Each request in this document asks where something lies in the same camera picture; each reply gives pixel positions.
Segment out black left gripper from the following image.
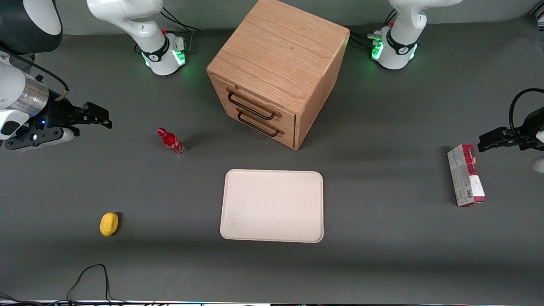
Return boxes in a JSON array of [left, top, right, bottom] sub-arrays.
[[478, 107, 544, 153]]

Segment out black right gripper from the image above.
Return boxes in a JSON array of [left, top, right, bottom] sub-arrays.
[[30, 96, 113, 130]]

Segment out wooden drawer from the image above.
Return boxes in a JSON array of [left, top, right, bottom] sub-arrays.
[[211, 74, 297, 133], [219, 96, 297, 149]]

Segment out wooden drawer cabinet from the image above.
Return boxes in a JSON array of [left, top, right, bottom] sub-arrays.
[[206, 0, 350, 150]]

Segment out grey and red carton box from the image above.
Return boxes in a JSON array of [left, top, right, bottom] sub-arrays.
[[447, 144, 487, 207]]

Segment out red soda bottle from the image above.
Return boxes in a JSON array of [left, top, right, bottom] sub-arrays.
[[157, 127, 187, 156]]

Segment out cream plastic tray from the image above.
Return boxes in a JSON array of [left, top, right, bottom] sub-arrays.
[[220, 169, 324, 244]]

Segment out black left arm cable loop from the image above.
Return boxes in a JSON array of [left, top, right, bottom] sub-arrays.
[[509, 88, 544, 136]]

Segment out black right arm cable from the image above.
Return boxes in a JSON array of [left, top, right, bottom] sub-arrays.
[[0, 49, 69, 101]]

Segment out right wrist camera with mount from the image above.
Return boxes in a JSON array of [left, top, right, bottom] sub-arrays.
[[3, 127, 81, 152]]

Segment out black right base cables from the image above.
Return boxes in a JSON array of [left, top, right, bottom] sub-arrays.
[[159, 6, 201, 54]]

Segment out black base cables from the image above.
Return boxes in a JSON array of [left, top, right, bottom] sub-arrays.
[[348, 8, 398, 49], [159, 6, 201, 54]]

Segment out black cable at table edge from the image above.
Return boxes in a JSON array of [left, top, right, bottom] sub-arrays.
[[66, 264, 128, 304]]

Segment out black left base cables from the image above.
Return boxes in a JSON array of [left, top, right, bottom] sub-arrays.
[[348, 8, 398, 49]]

